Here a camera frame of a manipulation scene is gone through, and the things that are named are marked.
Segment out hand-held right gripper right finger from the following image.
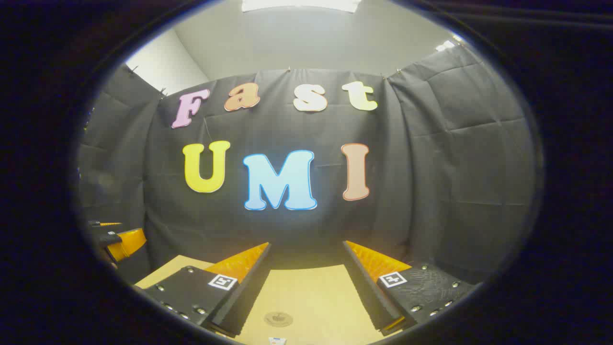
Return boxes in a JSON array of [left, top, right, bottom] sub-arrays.
[[342, 240, 476, 337]]

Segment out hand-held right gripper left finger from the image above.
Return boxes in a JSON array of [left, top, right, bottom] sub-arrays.
[[143, 242, 272, 337]]

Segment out round cork coaster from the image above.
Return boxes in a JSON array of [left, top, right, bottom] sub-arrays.
[[264, 311, 294, 328]]

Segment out wooden desktop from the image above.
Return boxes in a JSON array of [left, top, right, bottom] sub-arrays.
[[134, 255, 408, 345]]

